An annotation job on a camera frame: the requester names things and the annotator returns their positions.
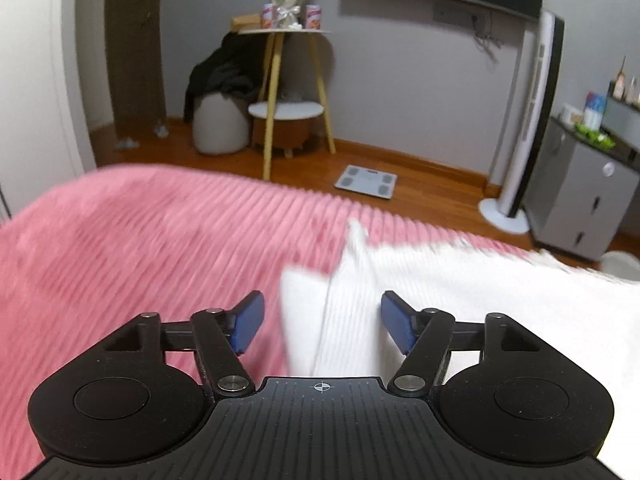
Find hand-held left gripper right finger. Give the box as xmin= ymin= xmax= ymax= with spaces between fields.
xmin=380 ymin=290 xmax=543 ymax=398

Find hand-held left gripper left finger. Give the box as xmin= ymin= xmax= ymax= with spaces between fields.
xmin=100 ymin=290 xmax=266 ymax=398

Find white ribbed knit sweater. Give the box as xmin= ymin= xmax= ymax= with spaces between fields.
xmin=279 ymin=219 xmax=640 ymax=480

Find grey bathroom scale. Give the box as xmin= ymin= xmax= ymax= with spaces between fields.
xmin=334 ymin=165 xmax=399 ymax=201

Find pink ribbed blanket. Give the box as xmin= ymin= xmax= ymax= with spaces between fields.
xmin=0 ymin=162 xmax=568 ymax=471

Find grey pouf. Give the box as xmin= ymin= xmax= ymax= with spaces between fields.
xmin=192 ymin=92 xmax=251 ymax=156

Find round white-topped stool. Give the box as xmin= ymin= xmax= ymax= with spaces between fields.
xmin=248 ymin=101 xmax=325 ymax=160

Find grey cabinet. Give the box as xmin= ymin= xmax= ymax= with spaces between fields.
xmin=525 ymin=116 xmax=640 ymax=262

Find white round object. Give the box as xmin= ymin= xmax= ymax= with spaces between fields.
xmin=600 ymin=251 xmax=640 ymax=282

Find black clothing pile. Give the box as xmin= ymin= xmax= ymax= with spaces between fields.
xmin=183 ymin=32 xmax=273 ymax=123

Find white tower fan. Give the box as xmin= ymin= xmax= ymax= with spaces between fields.
xmin=479 ymin=10 xmax=566 ymax=235

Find yellow-legged side table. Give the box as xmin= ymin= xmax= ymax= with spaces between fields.
xmin=231 ymin=25 xmax=337 ymax=181

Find green packets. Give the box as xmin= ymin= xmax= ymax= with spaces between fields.
xmin=575 ymin=124 xmax=617 ymax=149

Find blue and white box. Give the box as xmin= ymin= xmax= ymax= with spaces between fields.
xmin=582 ymin=92 xmax=608 ymax=131

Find brown wooden door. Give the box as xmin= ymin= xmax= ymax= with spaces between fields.
xmin=104 ymin=0 xmax=167 ymax=143

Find grey vanity desk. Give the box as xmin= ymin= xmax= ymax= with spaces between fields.
xmin=602 ymin=95 xmax=640 ymax=171

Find cosmetic bottles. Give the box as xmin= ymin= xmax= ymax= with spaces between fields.
xmin=611 ymin=56 xmax=640 ymax=107

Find wall socket with cable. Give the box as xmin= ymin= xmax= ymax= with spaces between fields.
xmin=433 ymin=5 xmax=503 ymax=53

